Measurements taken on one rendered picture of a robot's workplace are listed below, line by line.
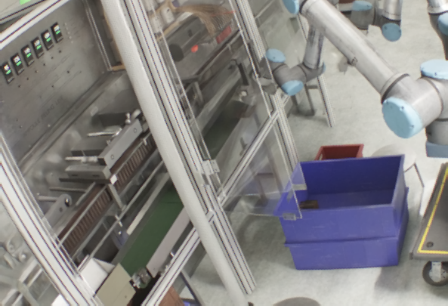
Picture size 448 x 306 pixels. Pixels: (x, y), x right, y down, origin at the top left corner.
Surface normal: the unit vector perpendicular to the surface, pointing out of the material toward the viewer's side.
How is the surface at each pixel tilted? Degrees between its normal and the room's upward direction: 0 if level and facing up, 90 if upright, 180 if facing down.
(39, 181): 90
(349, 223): 90
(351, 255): 90
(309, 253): 90
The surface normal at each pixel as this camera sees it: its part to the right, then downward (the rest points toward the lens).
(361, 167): -0.36, 0.55
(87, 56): 0.87, -0.05
